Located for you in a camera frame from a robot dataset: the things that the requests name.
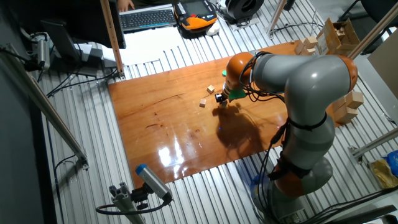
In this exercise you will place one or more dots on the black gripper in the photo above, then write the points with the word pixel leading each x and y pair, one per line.
pixel 224 96

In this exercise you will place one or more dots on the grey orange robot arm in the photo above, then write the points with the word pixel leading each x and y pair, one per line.
pixel 311 81

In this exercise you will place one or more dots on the person right hand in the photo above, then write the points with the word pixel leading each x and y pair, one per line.
pixel 126 4

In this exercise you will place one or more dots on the glossy wooden board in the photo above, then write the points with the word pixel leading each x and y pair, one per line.
pixel 174 124

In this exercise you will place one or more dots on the white computer mouse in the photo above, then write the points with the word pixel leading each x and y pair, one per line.
pixel 213 29

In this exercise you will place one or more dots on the orange black teach pendant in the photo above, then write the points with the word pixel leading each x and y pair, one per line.
pixel 199 22

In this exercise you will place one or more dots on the white paper sheets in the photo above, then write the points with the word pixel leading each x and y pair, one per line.
pixel 146 43

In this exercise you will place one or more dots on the black computer keyboard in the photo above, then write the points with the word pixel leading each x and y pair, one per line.
pixel 147 19

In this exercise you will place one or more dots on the large wooden block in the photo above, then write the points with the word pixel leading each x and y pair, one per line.
pixel 339 103
pixel 345 115
pixel 354 99

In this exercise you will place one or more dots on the open cardboard box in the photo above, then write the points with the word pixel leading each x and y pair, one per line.
pixel 351 35

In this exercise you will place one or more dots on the beige flat panel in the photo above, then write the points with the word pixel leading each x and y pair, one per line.
pixel 385 65

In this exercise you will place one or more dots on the yellow plastic bag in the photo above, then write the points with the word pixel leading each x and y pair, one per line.
pixel 384 174

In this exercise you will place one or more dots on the black office chair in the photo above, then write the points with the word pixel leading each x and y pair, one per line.
pixel 377 7

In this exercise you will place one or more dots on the black flat bar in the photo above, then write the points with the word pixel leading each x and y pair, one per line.
pixel 363 215

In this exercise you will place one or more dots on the blue plastic bag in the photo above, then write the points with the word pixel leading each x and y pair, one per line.
pixel 394 161

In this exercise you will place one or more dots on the grey fan base plate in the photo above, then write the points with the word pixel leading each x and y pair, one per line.
pixel 248 25

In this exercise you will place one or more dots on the tan frame post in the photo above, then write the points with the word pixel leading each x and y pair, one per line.
pixel 113 40
pixel 276 15
pixel 376 29

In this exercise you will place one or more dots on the silver camera with blue end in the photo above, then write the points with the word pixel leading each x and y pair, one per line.
pixel 152 180

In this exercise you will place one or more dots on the aluminium profile camera stand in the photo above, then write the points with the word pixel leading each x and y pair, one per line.
pixel 124 202

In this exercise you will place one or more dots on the short aluminium frame beam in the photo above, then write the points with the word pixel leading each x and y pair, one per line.
pixel 376 142

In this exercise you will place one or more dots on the long aluminium frame beam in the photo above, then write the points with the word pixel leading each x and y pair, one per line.
pixel 46 109

